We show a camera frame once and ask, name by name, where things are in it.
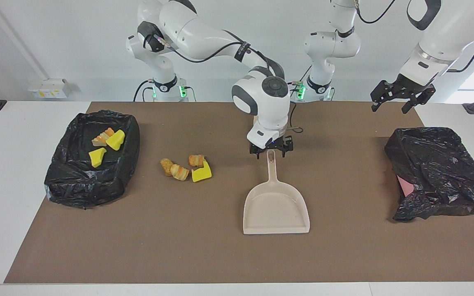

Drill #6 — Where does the black base cable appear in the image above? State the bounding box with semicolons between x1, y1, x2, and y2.
133;79;152;102

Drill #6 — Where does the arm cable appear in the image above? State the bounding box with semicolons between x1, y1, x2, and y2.
155;35;304;134
354;0;474;74

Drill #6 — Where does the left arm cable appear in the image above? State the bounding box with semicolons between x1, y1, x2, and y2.
354;0;474;74

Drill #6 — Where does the brown paper table mat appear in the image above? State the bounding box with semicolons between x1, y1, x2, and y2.
4;102;474;284

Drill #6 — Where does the yellow wavy sponge piece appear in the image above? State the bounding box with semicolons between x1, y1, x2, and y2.
105;129;125;151

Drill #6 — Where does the white wall cable duct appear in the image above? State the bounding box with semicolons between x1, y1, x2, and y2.
0;0;52;81

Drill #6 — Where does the crumpled black trash bag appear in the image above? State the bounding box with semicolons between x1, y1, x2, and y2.
384;127;474;222

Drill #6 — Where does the black bag lined rectangular bin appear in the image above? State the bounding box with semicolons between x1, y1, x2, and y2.
44;109;141;209

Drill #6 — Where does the yellow notched sponge piece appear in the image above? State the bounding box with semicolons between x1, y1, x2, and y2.
191;160;213;183

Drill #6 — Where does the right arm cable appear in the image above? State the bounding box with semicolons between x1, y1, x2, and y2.
155;35;304;134

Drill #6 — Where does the yellow trapezoid sponge piece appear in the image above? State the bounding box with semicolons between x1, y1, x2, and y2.
88;147;107;168

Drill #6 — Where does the pink plastic bin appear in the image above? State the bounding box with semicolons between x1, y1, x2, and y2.
396;174;415;198

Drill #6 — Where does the beige plastic dustpan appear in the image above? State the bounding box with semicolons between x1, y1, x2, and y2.
243;149;311;235

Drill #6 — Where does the white wall socket box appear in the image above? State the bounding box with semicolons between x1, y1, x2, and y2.
28;79;71;99

